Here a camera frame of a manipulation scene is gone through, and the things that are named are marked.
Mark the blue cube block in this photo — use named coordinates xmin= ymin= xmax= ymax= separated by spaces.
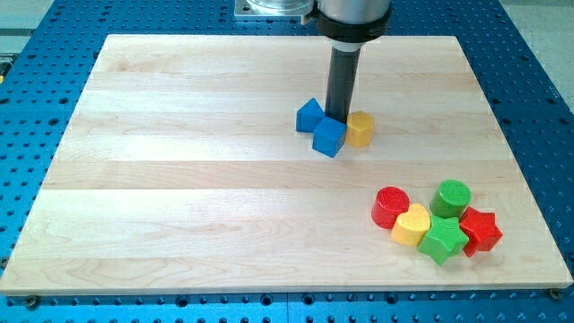
xmin=312 ymin=117 xmax=347 ymax=158

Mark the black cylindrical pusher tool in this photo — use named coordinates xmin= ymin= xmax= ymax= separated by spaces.
xmin=325 ymin=48 xmax=361 ymax=124

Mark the yellow hexagon block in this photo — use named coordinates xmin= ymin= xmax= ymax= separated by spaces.
xmin=345 ymin=111 xmax=375 ymax=148

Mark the blue triangular block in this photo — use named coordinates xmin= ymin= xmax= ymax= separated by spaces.
xmin=295 ymin=99 xmax=325 ymax=133

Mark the green star block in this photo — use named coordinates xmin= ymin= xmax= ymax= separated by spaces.
xmin=417 ymin=215 xmax=469 ymax=266

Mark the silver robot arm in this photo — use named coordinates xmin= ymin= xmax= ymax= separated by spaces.
xmin=300 ymin=0 xmax=392 ymax=53

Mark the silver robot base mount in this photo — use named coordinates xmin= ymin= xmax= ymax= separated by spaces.
xmin=234 ymin=0 xmax=315 ymax=18

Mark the green cylinder block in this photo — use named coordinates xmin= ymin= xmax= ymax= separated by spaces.
xmin=430 ymin=179 xmax=472 ymax=218

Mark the yellow heart block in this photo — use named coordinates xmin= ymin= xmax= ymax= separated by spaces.
xmin=391 ymin=203 xmax=431 ymax=247

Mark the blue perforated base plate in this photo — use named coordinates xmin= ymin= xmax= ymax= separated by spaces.
xmin=1 ymin=1 xmax=573 ymax=322

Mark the red star block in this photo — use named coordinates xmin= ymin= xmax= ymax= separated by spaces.
xmin=459 ymin=207 xmax=503 ymax=258

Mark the light wooden board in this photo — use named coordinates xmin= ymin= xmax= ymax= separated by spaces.
xmin=1 ymin=35 xmax=572 ymax=295

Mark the red cylinder block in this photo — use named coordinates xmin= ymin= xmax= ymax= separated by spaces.
xmin=371 ymin=187 xmax=410 ymax=230

